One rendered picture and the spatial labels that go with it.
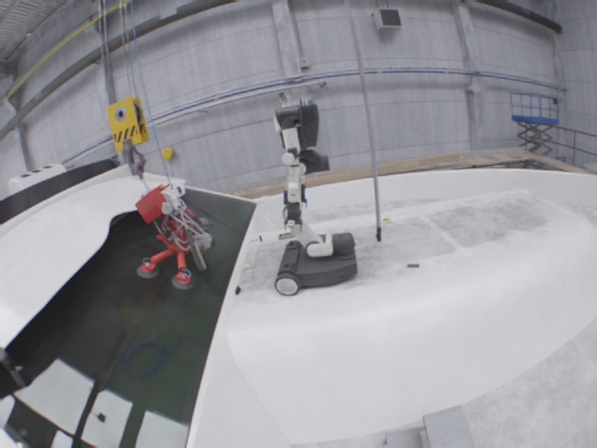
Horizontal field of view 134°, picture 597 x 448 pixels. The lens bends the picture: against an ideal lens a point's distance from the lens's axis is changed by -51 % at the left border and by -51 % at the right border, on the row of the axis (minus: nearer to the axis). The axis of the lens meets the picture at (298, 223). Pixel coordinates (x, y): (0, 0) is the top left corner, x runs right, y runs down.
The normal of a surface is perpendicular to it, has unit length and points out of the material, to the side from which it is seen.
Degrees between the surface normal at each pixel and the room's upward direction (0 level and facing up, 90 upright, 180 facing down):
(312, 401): 50
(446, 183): 90
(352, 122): 90
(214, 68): 90
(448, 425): 0
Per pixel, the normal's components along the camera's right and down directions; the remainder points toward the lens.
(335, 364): -0.10, -0.33
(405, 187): -0.23, 0.43
